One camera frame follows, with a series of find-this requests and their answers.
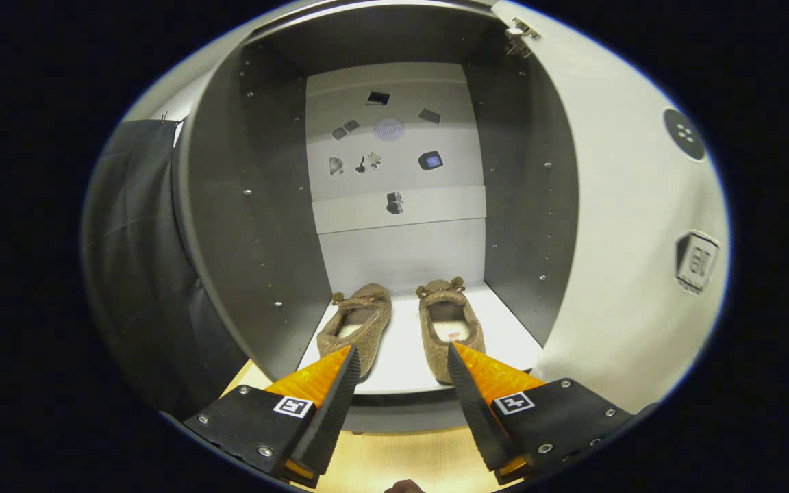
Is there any beige shoe cabinet door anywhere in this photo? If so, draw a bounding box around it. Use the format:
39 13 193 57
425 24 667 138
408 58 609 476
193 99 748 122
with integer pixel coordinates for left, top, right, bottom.
490 0 731 415

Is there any black backdrop cloth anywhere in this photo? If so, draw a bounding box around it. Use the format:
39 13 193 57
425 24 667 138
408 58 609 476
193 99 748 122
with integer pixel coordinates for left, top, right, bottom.
81 120 251 418

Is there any brown fuzzy shoe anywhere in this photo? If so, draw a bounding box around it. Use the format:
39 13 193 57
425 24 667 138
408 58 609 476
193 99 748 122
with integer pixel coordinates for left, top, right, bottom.
317 283 392 381
416 277 488 385

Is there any silver cabinet door hinge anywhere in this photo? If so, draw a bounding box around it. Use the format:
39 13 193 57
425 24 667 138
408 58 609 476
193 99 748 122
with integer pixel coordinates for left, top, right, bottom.
504 17 541 59

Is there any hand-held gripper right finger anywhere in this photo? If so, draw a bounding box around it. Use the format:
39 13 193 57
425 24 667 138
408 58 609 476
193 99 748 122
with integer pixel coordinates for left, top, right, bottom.
447 342 635 485

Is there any dark grey shoe cabinet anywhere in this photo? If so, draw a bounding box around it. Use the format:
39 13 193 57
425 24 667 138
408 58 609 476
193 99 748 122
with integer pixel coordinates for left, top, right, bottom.
171 0 580 435

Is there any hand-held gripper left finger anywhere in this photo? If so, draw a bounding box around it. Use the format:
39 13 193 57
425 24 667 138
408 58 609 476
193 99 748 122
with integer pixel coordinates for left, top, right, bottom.
182 344 362 488

